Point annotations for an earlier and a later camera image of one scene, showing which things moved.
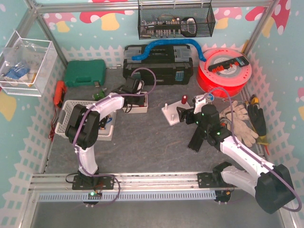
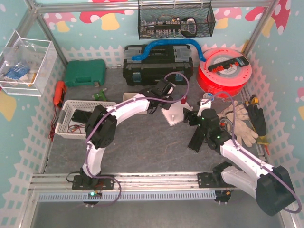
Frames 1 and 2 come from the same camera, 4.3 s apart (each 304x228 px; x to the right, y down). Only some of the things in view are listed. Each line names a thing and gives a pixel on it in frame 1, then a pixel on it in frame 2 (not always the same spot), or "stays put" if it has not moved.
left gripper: [132, 100] → [154, 105]
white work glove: [242, 128] stays put
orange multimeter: [60, 90] stays put
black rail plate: [196, 139] stays put
